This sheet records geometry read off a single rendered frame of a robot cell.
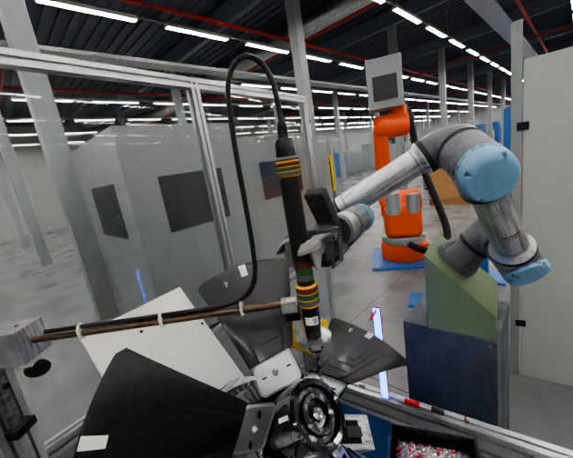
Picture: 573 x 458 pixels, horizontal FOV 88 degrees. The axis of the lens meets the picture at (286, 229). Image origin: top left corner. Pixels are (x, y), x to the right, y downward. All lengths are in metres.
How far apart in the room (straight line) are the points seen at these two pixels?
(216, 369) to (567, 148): 2.06
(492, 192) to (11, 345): 1.04
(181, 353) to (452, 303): 0.87
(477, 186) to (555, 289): 1.75
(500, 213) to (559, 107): 1.41
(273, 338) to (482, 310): 0.74
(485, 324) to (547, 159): 1.29
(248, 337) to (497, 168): 0.63
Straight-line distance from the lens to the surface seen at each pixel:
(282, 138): 0.54
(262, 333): 0.68
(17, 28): 4.99
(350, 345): 0.84
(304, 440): 0.59
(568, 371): 2.74
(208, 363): 0.86
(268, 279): 0.72
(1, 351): 0.84
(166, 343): 0.84
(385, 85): 4.43
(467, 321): 1.20
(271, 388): 0.67
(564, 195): 2.29
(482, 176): 0.76
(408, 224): 4.44
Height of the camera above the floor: 1.66
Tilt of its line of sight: 12 degrees down
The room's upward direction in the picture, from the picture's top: 9 degrees counter-clockwise
